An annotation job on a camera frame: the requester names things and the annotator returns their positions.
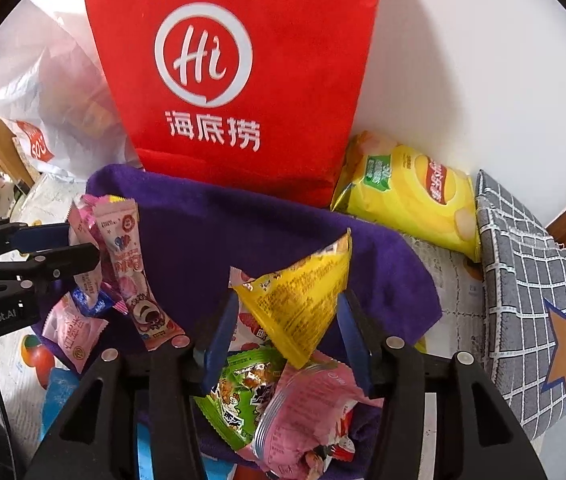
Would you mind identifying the small blue snack packet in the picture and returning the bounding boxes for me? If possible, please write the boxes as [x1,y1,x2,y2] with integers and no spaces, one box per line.
[73,285,116,317]

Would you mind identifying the blue tissue pack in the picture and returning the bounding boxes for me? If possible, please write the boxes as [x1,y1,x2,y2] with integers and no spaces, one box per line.
[40,367,154,480]

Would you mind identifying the yellow chips bag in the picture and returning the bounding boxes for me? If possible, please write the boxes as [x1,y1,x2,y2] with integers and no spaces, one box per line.
[330,130,481,263]

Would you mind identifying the red and white snack packet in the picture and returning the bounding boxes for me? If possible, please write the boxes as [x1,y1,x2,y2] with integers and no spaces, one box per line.
[228,267,274,351]

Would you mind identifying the green snack packet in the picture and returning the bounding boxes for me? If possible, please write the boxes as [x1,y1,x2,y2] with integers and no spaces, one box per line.
[193,345,289,453]

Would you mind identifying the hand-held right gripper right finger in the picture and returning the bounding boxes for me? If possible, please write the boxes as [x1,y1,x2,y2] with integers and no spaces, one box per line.
[337,290,549,480]

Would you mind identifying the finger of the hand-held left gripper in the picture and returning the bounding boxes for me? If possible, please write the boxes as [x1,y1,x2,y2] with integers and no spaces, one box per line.
[0,242,100,286]
[0,217,71,261]

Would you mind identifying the grey checked folded cloth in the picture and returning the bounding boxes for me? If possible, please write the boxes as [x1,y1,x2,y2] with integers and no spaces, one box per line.
[473,169,566,443]

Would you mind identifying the purple towel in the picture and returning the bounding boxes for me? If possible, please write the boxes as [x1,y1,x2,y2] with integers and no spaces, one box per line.
[30,164,444,480]

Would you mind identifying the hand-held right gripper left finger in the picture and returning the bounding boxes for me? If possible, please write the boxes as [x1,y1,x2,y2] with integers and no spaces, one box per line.
[23,290,241,480]

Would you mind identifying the light pink snack packet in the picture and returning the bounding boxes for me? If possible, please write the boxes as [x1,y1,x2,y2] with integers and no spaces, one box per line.
[43,292,108,373]

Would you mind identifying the pink round snack packet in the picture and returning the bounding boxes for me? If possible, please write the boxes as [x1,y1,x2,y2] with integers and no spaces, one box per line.
[253,355,364,478]

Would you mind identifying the red paper bag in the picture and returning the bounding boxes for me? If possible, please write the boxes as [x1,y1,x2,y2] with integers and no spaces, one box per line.
[80,0,385,211]

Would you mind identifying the long magenta snack packet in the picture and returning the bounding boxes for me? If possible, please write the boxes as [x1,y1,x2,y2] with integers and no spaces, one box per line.
[95,197,186,353]

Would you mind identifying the white plastic shopping bag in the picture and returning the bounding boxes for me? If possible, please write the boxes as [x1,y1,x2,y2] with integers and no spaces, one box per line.
[0,0,144,183]

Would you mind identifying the yellow triangular snack packet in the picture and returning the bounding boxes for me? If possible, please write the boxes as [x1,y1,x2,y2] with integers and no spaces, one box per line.
[233,227,353,368]

